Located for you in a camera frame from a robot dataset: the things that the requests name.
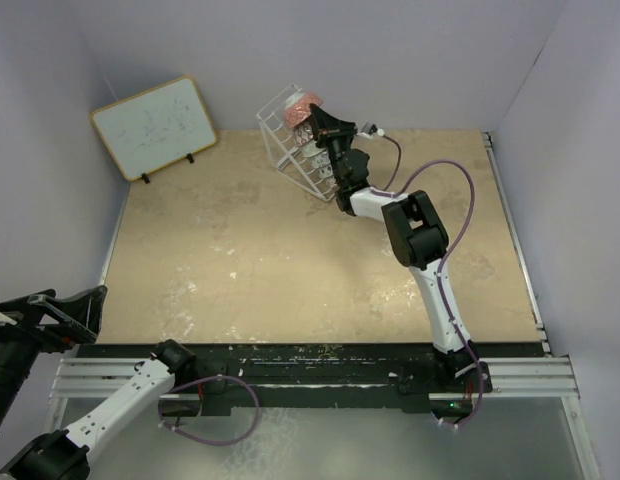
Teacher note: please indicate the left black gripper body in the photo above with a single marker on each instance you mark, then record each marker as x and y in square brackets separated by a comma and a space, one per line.
[15, 342]

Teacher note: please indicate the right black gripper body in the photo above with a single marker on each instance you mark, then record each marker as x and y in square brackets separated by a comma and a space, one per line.
[337, 149]

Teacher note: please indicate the light blue patterned bowl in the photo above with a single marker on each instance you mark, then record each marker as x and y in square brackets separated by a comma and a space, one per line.
[325, 172]

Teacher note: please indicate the red patterned bowl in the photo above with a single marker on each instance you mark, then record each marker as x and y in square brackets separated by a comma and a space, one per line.
[320, 160]

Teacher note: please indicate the grey patterned bowl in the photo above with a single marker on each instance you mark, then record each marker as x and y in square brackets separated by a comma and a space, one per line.
[297, 108]

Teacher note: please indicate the dark blue triangle-pattern bowl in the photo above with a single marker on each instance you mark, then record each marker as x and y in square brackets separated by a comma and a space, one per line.
[303, 134]

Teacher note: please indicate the green and white bowl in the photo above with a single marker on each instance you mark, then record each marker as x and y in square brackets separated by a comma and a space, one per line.
[310, 149]

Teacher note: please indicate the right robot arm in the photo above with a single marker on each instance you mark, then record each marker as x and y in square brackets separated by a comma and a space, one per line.
[417, 236]

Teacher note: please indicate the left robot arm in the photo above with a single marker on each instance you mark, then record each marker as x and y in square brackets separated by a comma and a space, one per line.
[67, 449]

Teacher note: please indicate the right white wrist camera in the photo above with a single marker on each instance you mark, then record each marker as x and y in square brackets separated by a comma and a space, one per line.
[371, 131]

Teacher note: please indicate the white wire dish rack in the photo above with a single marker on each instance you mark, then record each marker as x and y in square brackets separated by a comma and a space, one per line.
[284, 155]

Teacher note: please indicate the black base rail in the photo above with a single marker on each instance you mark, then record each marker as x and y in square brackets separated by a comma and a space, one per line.
[400, 376]

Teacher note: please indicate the small whiteboard with wooden frame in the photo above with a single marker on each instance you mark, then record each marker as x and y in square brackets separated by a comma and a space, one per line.
[155, 128]

